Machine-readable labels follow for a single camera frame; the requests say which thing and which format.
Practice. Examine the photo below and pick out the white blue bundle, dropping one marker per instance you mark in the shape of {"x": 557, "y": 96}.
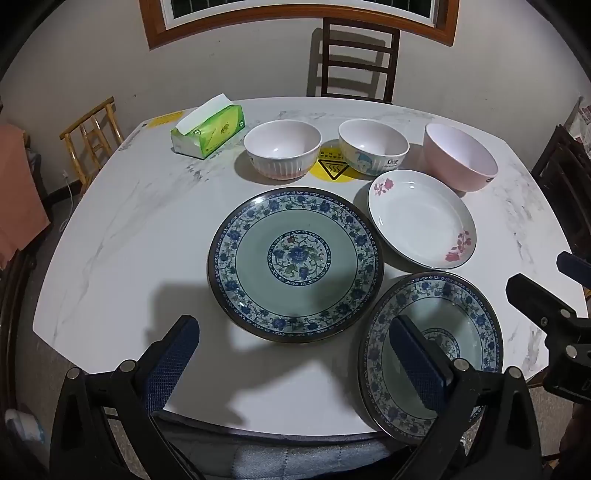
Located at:
{"x": 23, "y": 424}

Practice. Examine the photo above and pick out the white ribbed bowl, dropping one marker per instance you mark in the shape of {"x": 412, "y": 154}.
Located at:
{"x": 281, "y": 143}

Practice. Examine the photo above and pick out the white plate with pink flowers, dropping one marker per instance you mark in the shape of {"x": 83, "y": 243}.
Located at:
{"x": 415, "y": 221}

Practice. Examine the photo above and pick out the large blue floral plate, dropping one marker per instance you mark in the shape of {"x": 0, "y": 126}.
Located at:
{"x": 295, "y": 295}

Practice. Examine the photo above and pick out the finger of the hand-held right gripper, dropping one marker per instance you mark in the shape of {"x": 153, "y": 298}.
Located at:
{"x": 572, "y": 266}
{"x": 535, "y": 295}

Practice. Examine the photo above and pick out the bamboo chair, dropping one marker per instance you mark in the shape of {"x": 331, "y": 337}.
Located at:
{"x": 87, "y": 124}

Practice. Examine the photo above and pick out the dark wooden slat chair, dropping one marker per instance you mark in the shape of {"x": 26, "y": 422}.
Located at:
{"x": 360, "y": 37}

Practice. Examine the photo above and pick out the rectangular yellow sticker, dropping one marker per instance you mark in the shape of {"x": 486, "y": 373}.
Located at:
{"x": 161, "y": 119}

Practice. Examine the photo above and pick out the green tissue box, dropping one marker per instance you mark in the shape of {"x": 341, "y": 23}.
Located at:
{"x": 217, "y": 129}

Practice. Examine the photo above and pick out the pink bowl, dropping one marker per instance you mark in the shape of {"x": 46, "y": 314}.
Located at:
{"x": 457, "y": 152}

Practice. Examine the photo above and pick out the small blue floral plate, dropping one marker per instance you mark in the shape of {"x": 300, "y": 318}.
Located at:
{"x": 461, "y": 304}

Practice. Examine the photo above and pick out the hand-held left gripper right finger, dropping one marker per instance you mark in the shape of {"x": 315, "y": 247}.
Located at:
{"x": 415, "y": 364}

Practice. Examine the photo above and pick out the white cartoon print bowl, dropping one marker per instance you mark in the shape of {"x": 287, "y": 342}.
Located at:
{"x": 374, "y": 138}

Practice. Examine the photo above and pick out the round yellow warning sticker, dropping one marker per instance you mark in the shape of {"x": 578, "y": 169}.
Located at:
{"x": 330, "y": 171}

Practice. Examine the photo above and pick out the printed papers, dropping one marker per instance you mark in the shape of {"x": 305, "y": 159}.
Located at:
{"x": 584, "y": 120}

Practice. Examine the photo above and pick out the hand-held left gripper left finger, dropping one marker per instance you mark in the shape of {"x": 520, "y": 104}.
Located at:
{"x": 173, "y": 364}

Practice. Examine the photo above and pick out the dark wooden side chair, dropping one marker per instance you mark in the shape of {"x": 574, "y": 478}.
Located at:
{"x": 558, "y": 184}

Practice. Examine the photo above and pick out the wooden framed window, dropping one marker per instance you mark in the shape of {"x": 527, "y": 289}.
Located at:
{"x": 152, "y": 23}

